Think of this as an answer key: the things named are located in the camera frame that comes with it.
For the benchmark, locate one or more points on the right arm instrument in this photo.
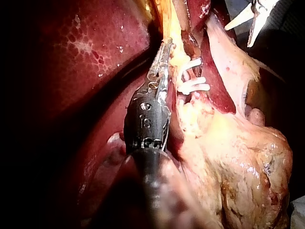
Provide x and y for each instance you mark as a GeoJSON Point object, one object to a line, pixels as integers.
{"type": "Point", "coordinates": [262, 4]}

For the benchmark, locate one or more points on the right arm instrument jaw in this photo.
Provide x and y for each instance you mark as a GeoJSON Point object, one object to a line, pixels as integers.
{"type": "Point", "coordinates": [254, 28]}
{"type": "Point", "coordinates": [238, 20]}

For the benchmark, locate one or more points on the left arm instrument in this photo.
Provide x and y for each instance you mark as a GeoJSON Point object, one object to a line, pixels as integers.
{"type": "Point", "coordinates": [146, 121]}

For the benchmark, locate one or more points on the left arm instrument jaw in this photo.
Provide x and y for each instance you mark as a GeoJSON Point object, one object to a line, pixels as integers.
{"type": "Point", "coordinates": [157, 64]}
{"type": "Point", "coordinates": [165, 71]}

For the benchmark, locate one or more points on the dark left arm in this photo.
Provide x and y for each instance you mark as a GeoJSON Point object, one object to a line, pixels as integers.
{"type": "Point", "coordinates": [152, 190]}

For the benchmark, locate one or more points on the dark right arm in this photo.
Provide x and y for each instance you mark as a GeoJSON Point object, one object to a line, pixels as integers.
{"type": "Point", "coordinates": [288, 12]}

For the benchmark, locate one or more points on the thin tube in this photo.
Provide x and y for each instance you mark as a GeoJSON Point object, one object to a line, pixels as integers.
{"type": "Point", "coordinates": [184, 21]}

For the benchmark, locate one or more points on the white clip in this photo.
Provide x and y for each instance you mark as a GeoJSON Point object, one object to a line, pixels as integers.
{"type": "Point", "coordinates": [195, 80]}
{"type": "Point", "coordinates": [193, 64]}
{"type": "Point", "coordinates": [195, 88]}

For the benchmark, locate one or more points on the dark red liver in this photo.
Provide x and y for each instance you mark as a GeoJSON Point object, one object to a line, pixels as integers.
{"type": "Point", "coordinates": [90, 55]}

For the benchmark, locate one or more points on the pale fatty tissue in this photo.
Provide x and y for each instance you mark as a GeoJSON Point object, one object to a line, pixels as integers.
{"type": "Point", "coordinates": [228, 152]}

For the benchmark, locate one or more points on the white cloth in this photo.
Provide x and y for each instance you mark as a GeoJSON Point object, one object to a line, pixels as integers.
{"type": "Point", "coordinates": [299, 214]}

